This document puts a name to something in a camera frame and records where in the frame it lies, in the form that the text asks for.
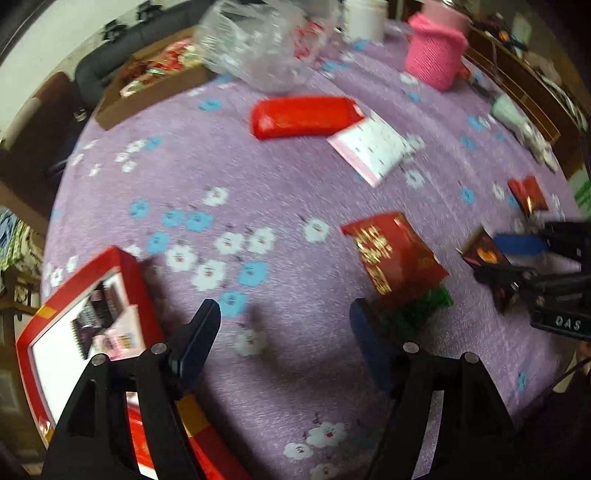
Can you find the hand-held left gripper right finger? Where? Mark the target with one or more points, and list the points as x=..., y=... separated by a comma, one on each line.
x=369, y=341

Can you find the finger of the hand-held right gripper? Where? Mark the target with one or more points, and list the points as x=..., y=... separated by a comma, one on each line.
x=505, y=277
x=521, y=244

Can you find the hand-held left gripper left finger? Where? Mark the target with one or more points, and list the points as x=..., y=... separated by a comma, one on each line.
x=198, y=346

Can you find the dark maroon snack packet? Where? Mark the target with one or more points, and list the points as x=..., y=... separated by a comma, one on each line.
x=485, y=251

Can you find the small red snack packet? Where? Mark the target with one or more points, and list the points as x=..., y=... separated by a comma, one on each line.
x=528, y=194

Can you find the green snack packet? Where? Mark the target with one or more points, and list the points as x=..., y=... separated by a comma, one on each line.
x=425, y=307

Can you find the red packet with gold print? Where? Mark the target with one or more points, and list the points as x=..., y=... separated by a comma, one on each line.
x=392, y=254

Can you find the red box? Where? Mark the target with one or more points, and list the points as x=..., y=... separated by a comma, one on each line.
x=138, y=277

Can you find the black patterned snack packet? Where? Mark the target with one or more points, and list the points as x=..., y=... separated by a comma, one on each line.
x=104, y=302

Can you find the white and pink snack packet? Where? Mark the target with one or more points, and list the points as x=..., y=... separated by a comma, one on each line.
x=374, y=145

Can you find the long plain red snack packet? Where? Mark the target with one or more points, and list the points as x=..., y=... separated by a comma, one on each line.
x=300, y=115

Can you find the white glove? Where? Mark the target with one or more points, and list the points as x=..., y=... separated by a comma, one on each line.
x=512, y=115

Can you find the black eyeglasses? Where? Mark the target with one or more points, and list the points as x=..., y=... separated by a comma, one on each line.
x=482, y=87

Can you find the wooden cabinet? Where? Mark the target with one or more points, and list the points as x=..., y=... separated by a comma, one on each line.
x=531, y=78

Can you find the purple floral tablecloth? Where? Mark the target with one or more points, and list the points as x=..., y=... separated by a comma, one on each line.
x=258, y=184

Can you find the small red candy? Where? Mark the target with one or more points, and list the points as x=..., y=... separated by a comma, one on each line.
x=465, y=71

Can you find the pile of clothes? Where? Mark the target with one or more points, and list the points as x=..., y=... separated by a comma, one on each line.
x=18, y=240

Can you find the cardboard box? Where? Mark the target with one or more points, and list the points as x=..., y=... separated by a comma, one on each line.
x=138, y=99

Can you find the brown chair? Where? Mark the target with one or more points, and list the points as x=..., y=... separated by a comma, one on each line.
x=37, y=129

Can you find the white plastic jar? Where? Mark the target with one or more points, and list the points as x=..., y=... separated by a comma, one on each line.
x=364, y=18

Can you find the pile of red candies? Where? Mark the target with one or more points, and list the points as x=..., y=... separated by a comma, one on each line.
x=161, y=64

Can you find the clear plastic bag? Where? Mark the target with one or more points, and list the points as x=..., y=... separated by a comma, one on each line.
x=258, y=46

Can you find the black sofa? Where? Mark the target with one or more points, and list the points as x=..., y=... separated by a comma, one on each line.
x=115, y=50

